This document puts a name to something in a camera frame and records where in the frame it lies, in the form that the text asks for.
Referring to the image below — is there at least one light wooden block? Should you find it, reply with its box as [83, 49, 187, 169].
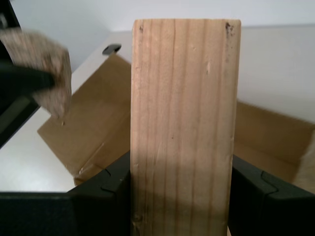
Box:
[129, 18, 242, 236]

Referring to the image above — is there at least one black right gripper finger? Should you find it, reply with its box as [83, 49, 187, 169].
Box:
[227, 153, 315, 236]
[0, 149, 131, 236]

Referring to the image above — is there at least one speckled pinkish rock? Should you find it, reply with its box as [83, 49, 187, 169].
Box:
[0, 27, 72, 120]

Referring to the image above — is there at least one brown cardboard box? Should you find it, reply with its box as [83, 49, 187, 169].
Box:
[36, 53, 315, 188]

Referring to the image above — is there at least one black oval table grommet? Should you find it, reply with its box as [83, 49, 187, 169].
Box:
[102, 43, 122, 56]

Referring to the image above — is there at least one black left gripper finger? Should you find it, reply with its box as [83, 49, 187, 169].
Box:
[0, 61, 56, 98]

